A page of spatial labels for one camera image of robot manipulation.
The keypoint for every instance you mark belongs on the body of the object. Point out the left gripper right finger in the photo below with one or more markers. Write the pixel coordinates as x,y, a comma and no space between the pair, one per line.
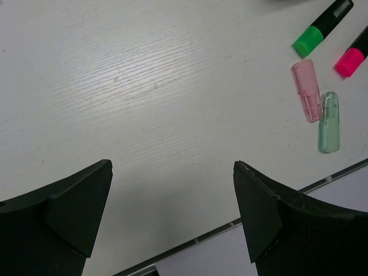
290,233

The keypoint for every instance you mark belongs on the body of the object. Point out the green cap black highlighter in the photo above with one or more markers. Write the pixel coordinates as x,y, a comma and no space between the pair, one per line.
321,27

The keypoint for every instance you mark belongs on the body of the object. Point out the green translucent eraser pen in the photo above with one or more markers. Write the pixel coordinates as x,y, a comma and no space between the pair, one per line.
329,125

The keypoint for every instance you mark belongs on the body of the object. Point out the pink translucent eraser pen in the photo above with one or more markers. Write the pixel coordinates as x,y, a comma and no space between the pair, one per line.
307,87

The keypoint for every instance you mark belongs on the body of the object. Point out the pink cap black highlighter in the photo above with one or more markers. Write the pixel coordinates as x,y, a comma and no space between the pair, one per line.
354,56

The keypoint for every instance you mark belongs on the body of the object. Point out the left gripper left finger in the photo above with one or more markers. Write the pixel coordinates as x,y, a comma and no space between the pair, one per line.
52,230

